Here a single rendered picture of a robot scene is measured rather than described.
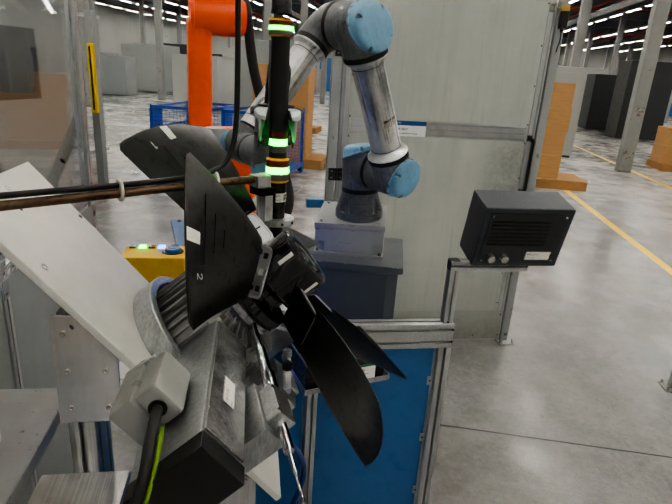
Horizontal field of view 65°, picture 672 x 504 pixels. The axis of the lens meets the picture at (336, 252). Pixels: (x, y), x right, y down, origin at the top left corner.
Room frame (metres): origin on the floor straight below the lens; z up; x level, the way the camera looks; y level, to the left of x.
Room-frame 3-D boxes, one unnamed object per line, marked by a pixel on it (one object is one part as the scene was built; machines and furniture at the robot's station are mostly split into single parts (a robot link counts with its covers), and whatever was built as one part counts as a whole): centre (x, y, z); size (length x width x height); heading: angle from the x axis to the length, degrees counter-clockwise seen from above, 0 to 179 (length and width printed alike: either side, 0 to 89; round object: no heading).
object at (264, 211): (0.99, 0.13, 1.31); 0.09 x 0.07 x 0.10; 135
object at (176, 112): (7.95, 2.16, 0.49); 1.27 x 0.88 x 0.98; 173
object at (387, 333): (1.37, 0.08, 0.82); 0.90 x 0.04 x 0.08; 100
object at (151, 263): (1.30, 0.47, 1.02); 0.16 x 0.10 x 0.11; 100
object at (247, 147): (1.27, 0.19, 1.35); 0.11 x 0.08 x 0.11; 41
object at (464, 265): (1.46, -0.44, 1.04); 0.24 x 0.03 x 0.03; 100
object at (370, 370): (1.22, -0.01, 0.85); 0.22 x 0.17 x 0.07; 114
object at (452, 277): (1.44, -0.34, 0.96); 0.03 x 0.03 x 0.20; 10
